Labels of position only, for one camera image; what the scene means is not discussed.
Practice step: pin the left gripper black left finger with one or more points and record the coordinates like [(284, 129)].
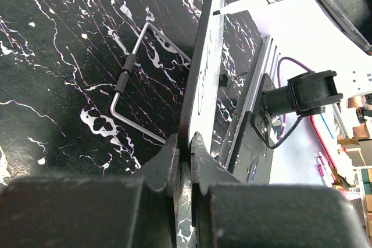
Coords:
[(161, 172)]

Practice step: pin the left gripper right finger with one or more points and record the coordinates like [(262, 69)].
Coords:
[(205, 170)]

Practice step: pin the white rectangular whiteboard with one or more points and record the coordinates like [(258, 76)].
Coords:
[(199, 104)]

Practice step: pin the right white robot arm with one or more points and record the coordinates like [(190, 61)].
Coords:
[(312, 90)]

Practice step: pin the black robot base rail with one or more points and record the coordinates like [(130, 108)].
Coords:
[(243, 153)]

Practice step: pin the metal wire whiteboard stand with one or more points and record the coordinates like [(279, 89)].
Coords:
[(149, 92)]

